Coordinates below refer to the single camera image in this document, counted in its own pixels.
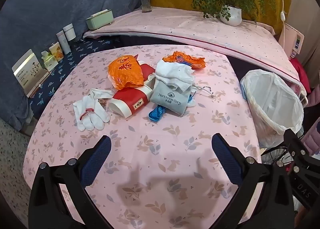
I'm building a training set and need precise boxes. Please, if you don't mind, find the red cloth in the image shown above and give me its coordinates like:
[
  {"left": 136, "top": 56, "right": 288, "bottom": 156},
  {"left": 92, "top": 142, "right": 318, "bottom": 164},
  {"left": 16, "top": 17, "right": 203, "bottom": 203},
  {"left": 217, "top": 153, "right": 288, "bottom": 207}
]
[{"left": 290, "top": 58, "right": 312, "bottom": 95}]

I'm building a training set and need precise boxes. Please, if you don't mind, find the dark blue leaf print cloth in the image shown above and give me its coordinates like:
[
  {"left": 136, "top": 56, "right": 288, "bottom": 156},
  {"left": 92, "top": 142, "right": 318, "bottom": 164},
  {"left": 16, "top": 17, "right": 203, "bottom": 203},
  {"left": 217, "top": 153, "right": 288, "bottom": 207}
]
[{"left": 27, "top": 35, "right": 123, "bottom": 119}]

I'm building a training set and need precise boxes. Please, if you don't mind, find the pale green tissue box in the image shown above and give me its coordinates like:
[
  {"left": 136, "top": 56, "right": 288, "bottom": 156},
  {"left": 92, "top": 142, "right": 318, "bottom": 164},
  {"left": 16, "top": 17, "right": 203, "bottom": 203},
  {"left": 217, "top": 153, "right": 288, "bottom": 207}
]
[{"left": 86, "top": 9, "right": 114, "bottom": 30}]

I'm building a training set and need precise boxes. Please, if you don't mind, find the white cotton gloves bundle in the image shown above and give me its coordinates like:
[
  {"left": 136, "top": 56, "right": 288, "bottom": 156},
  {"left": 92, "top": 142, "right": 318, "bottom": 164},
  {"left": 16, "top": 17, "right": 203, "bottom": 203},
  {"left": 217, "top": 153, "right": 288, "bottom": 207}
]
[{"left": 72, "top": 89, "right": 112, "bottom": 131}]

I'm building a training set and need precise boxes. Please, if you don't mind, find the white and gold card box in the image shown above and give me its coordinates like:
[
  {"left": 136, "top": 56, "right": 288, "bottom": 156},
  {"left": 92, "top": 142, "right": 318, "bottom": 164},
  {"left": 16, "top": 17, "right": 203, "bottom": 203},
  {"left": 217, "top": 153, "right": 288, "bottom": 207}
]
[{"left": 12, "top": 49, "right": 51, "bottom": 98}]

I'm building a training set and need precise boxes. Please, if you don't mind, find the thin white string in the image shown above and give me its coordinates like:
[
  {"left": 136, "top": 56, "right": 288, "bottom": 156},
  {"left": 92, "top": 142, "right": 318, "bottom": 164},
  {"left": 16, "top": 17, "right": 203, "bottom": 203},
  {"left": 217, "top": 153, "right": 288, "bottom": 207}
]
[{"left": 194, "top": 84, "right": 216, "bottom": 100}]

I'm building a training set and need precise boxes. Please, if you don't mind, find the pale pink pillow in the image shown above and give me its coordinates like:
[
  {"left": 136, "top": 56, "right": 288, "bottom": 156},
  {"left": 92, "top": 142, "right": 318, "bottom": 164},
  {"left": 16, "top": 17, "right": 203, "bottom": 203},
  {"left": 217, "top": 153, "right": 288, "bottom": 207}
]
[{"left": 82, "top": 7, "right": 308, "bottom": 97}]

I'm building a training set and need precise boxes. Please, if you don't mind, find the black wire rack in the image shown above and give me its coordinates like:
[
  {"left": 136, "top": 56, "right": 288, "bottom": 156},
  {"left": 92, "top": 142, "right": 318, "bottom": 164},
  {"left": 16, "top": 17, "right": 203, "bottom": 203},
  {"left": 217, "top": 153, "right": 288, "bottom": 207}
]
[{"left": 260, "top": 144, "right": 292, "bottom": 167}]

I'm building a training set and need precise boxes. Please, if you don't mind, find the grey drawstring pouch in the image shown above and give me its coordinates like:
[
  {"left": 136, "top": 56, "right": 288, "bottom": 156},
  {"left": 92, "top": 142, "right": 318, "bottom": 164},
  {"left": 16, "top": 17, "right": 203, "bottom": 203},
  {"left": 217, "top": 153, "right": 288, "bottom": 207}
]
[{"left": 149, "top": 75, "right": 198, "bottom": 116}]

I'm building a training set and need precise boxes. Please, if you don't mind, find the white tall tube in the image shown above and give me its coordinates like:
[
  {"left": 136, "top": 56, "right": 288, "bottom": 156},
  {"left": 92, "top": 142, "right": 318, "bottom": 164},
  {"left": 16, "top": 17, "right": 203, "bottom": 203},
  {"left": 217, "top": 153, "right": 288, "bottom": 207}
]
[{"left": 56, "top": 30, "right": 72, "bottom": 55}]

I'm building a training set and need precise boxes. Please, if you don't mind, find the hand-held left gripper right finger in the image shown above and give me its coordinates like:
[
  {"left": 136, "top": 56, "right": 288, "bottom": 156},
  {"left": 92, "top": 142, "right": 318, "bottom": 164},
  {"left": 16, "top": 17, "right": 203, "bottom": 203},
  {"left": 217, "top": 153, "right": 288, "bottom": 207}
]
[{"left": 211, "top": 133, "right": 296, "bottom": 229}]

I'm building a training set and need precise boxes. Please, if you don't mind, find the white crumpled tissue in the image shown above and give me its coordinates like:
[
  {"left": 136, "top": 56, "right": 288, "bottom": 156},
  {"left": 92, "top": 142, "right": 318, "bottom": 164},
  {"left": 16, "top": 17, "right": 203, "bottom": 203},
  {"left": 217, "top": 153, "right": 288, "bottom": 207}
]
[{"left": 153, "top": 60, "right": 195, "bottom": 92}]

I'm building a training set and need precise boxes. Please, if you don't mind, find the floral printed small box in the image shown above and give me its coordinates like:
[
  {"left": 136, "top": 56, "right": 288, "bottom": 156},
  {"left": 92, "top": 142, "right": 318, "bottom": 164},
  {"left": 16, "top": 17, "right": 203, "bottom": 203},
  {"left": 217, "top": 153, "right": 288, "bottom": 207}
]
[{"left": 49, "top": 42, "right": 64, "bottom": 62}]

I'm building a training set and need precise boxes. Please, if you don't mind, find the trash bin with white bag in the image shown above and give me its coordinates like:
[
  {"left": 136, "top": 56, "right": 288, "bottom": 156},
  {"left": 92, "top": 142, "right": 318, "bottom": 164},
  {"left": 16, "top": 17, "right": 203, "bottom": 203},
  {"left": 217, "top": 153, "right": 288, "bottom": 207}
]
[{"left": 240, "top": 69, "right": 305, "bottom": 149}]

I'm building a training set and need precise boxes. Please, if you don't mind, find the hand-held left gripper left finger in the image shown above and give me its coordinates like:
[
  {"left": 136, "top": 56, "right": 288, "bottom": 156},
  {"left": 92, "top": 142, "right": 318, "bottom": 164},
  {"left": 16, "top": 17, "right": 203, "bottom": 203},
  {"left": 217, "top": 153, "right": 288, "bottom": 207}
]
[{"left": 28, "top": 135, "right": 112, "bottom": 229}]

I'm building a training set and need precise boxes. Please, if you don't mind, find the white round jar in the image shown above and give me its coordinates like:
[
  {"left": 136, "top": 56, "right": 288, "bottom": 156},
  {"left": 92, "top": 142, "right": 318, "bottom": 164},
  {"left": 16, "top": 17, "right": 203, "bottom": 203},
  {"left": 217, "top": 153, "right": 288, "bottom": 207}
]
[{"left": 63, "top": 23, "right": 77, "bottom": 42}]

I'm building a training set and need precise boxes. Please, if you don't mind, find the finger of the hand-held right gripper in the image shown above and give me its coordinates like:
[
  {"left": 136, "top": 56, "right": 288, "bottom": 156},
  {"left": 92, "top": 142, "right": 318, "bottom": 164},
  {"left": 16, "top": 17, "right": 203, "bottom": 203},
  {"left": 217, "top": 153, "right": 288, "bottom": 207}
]
[{"left": 284, "top": 128, "right": 320, "bottom": 178}]

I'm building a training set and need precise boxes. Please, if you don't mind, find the orange wrapper blue flower print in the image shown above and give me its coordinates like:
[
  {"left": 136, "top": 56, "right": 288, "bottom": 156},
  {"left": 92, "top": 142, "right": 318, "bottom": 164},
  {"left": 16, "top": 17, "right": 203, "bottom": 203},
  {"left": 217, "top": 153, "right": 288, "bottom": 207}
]
[{"left": 162, "top": 51, "right": 206, "bottom": 70}]

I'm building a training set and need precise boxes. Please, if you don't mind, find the orange plastic bag red print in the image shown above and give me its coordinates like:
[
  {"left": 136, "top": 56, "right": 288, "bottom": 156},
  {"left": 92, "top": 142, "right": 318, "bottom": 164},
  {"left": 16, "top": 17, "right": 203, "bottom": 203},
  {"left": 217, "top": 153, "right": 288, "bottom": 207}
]
[{"left": 107, "top": 54, "right": 146, "bottom": 90}]

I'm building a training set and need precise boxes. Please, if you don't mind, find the pink padded cloth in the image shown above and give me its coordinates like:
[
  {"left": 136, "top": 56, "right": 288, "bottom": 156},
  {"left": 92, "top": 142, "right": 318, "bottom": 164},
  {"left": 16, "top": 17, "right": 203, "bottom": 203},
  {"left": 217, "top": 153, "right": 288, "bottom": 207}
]
[{"left": 303, "top": 116, "right": 320, "bottom": 150}]

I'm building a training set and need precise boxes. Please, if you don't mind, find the green leaf tissue pack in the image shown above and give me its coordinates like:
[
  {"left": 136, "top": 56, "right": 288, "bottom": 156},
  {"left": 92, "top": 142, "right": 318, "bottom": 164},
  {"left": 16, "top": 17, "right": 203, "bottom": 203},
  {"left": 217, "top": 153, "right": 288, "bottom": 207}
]
[{"left": 41, "top": 50, "right": 58, "bottom": 72}]

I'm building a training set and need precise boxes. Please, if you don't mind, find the pink rabbit print tablecloth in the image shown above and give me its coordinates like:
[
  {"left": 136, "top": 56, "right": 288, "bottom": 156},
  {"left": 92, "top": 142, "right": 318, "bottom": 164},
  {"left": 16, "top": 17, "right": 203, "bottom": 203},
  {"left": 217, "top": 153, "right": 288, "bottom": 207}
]
[{"left": 22, "top": 44, "right": 263, "bottom": 229}]

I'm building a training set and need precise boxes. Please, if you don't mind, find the white cable with switch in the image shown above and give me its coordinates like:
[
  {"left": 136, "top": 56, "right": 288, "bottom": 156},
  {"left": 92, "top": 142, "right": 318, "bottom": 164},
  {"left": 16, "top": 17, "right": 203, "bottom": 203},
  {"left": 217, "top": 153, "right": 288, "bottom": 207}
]
[{"left": 276, "top": 0, "right": 287, "bottom": 47}]

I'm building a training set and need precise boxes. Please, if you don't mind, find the red and white paper box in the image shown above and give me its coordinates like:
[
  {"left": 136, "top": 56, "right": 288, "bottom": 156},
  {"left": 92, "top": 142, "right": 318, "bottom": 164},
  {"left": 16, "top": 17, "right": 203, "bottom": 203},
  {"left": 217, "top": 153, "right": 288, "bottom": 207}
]
[
  {"left": 139, "top": 64, "right": 156, "bottom": 87},
  {"left": 109, "top": 85, "right": 153, "bottom": 117}
]

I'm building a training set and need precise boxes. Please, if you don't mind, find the white appliance with panel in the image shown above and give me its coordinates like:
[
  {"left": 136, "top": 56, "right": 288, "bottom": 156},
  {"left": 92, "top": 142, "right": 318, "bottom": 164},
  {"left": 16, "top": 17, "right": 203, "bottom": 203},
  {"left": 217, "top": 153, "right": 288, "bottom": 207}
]
[{"left": 279, "top": 23, "right": 305, "bottom": 60}]

